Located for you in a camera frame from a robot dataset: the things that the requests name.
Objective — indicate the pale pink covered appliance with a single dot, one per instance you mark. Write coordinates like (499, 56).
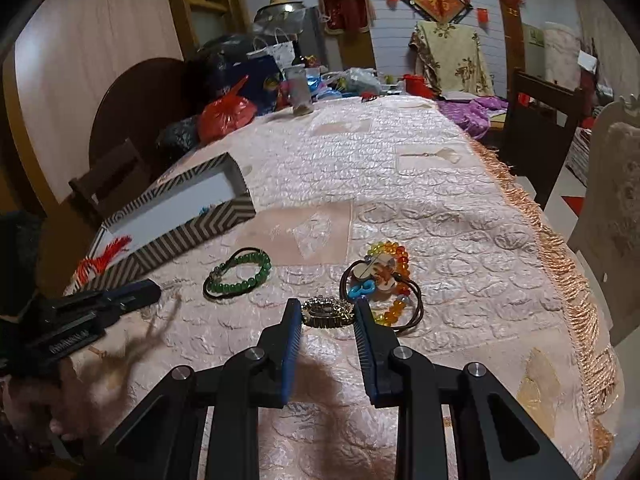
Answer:
(562, 50)

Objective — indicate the white gift bag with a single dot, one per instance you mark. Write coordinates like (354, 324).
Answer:
(280, 52)

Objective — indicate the metal basin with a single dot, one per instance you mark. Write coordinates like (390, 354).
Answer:
(280, 12)

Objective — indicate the clear plastic bag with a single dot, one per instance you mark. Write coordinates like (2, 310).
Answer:
(362, 81)

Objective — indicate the person's left hand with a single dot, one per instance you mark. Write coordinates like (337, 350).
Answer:
(35, 400)

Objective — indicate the striped cardboard box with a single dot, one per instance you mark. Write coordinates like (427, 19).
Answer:
(200, 230)

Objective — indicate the dark wooden chair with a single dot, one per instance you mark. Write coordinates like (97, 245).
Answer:
(540, 135)
(107, 180)

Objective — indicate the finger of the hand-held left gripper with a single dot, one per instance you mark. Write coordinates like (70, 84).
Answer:
(135, 290)
(112, 314)

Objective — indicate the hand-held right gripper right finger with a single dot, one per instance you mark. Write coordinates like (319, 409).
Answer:
(363, 350)

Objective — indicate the round dark wooden tabletop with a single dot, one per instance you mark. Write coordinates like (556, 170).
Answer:
(135, 105)

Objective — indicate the red plastic container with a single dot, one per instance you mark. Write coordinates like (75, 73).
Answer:
(416, 85)

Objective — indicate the beige floral cloth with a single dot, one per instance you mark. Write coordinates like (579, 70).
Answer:
(450, 60)

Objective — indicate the large black plastic bag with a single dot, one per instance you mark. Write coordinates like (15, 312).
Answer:
(215, 60)

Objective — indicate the glass jar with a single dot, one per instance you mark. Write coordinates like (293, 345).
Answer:
(299, 90)

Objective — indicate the small black plastic bag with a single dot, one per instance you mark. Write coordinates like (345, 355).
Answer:
(177, 135)

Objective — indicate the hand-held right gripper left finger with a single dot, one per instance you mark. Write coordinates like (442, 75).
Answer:
(292, 345)

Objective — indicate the red plastic bag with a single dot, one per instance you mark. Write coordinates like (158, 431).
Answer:
(225, 115)

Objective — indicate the purple cloth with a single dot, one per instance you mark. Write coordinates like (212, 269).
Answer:
(470, 115)

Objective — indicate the white ornate upholstered chair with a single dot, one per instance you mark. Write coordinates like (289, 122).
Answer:
(615, 210)

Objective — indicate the blue gift bag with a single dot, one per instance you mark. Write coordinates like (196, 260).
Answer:
(257, 85)

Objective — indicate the pink quilted fringed tablecloth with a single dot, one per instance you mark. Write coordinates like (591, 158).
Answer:
(400, 200)

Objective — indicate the red tassel knot ornament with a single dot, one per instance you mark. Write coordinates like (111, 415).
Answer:
(109, 250)

